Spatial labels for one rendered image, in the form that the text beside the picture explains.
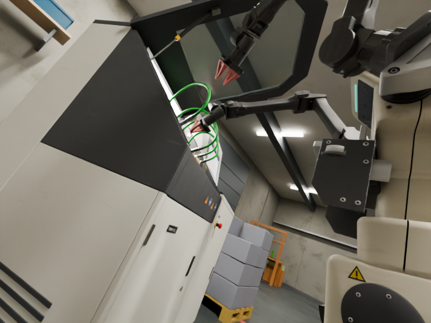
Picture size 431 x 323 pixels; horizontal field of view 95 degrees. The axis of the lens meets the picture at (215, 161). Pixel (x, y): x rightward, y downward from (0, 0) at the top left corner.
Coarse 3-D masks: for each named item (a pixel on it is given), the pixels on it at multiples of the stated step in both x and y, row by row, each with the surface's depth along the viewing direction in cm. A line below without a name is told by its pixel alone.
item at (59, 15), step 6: (36, 0) 220; (42, 0) 224; (48, 0) 228; (42, 6) 225; (48, 6) 228; (54, 6) 232; (48, 12) 229; (54, 12) 233; (60, 12) 237; (54, 18) 233; (60, 18) 238; (66, 18) 242; (60, 24) 238; (66, 24) 243
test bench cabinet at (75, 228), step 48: (0, 192) 68; (48, 192) 65; (96, 192) 61; (144, 192) 58; (0, 240) 61; (48, 240) 58; (96, 240) 55; (0, 288) 54; (48, 288) 52; (96, 288) 50
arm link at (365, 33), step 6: (360, 30) 42; (366, 30) 41; (372, 30) 40; (360, 36) 42; (366, 36) 41; (360, 42) 42; (360, 48) 42; (354, 54) 43; (348, 60) 44; (354, 60) 45; (336, 66) 46; (342, 66) 45; (348, 66) 46; (354, 66) 46; (360, 66) 46; (336, 72) 47; (342, 72) 49; (348, 72) 48
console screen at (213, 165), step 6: (210, 138) 164; (210, 150) 166; (216, 150) 187; (210, 156) 168; (216, 156) 189; (210, 162) 169; (216, 162) 190; (210, 168) 171; (216, 168) 192; (216, 174) 194
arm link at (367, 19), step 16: (352, 0) 45; (368, 0) 42; (352, 16) 44; (368, 16) 43; (336, 32) 44; (352, 32) 42; (320, 48) 48; (336, 48) 44; (352, 48) 42; (336, 64) 45
